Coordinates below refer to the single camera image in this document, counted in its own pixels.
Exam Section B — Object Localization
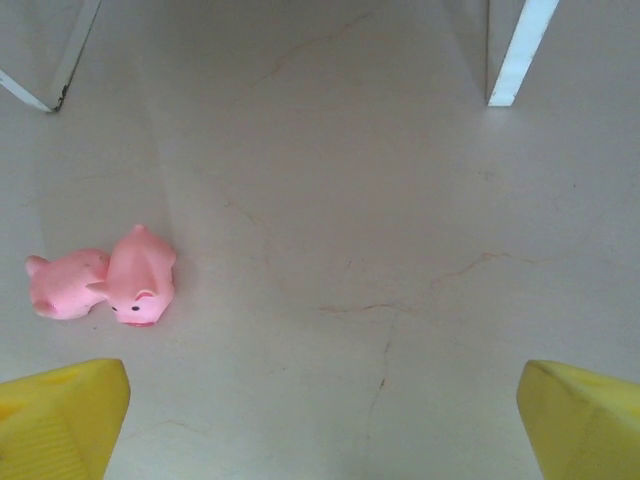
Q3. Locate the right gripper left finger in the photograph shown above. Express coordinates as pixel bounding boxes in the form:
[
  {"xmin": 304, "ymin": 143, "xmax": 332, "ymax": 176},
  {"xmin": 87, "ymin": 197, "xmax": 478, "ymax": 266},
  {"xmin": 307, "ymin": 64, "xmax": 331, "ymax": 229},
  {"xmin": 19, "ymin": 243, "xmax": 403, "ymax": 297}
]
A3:
[{"xmin": 0, "ymin": 357, "xmax": 132, "ymax": 480}]

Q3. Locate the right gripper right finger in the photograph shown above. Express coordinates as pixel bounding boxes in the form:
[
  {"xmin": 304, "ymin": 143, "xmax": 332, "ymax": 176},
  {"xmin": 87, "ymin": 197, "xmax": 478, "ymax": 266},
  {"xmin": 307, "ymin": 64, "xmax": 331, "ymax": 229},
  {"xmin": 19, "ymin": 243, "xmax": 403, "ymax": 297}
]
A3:
[{"xmin": 516, "ymin": 358, "xmax": 640, "ymax": 480}]

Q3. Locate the pink plastic pig toy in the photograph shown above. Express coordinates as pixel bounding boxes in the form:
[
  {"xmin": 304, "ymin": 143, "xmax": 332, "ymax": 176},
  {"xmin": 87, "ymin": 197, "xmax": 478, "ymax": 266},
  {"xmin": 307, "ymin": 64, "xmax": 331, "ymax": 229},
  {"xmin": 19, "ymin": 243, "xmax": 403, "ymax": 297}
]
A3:
[
  {"xmin": 24, "ymin": 248, "xmax": 112, "ymax": 321},
  {"xmin": 85, "ymin": 223, "xmax": 177, "ymax": 330}
]

